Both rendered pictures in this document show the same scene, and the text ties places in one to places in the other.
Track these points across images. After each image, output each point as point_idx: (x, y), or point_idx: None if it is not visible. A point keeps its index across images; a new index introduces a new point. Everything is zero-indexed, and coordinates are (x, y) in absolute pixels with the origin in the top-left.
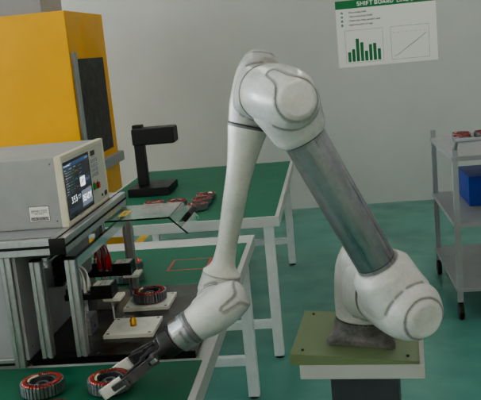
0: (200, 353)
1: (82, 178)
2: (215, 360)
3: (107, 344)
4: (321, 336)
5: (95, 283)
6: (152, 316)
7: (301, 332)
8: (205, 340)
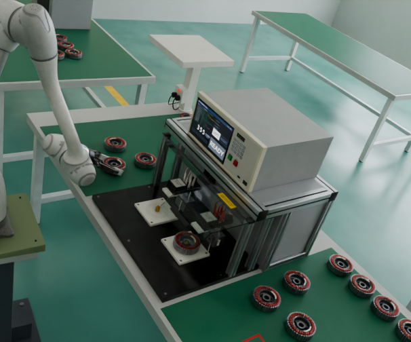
0: (93, 203)
1: (217, 133)
2: (89, 217)
3: (154, 195)
4: (15, 214)
5: (182, 181)
6: (162, 230)
7: (31, 215)
8: (102, 216)
